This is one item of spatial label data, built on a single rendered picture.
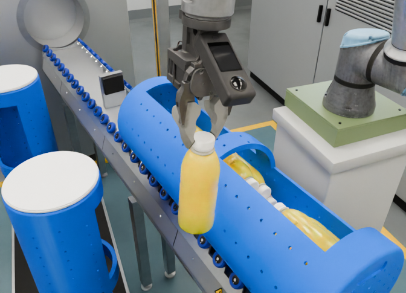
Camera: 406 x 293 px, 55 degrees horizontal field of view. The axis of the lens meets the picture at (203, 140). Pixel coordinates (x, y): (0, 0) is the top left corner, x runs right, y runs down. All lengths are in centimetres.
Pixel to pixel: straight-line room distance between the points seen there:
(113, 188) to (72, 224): 157
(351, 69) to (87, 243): 92
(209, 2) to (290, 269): 50
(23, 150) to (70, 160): 102
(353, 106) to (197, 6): 74
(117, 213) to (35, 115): 94
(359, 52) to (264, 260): 61
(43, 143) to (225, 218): 130
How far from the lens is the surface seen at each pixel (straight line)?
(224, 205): 89
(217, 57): 55
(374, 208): 142
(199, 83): 58
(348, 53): 116
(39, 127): 197
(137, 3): 590
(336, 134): 115
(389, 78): 110
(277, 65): 361
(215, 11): 55
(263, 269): 83
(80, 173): 126
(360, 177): 125
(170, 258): 211
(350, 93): 119
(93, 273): 140
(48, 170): 130
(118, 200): 267
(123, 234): 246
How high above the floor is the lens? 180
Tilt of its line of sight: 35 degrees down
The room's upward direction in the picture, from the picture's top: straight up
